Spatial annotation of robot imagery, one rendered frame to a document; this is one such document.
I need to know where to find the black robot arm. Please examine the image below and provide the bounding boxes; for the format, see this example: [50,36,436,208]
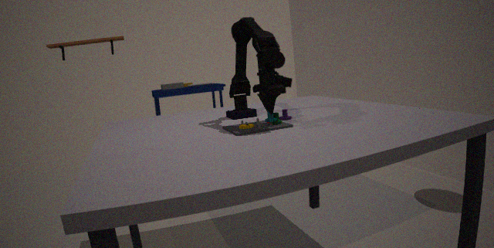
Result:
[229,17,292,111]

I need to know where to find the purple gear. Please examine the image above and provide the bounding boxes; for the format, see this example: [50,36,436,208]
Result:
[279,109,293,121]

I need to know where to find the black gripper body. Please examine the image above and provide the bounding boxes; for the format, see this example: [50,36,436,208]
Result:
[253,68,286,95]

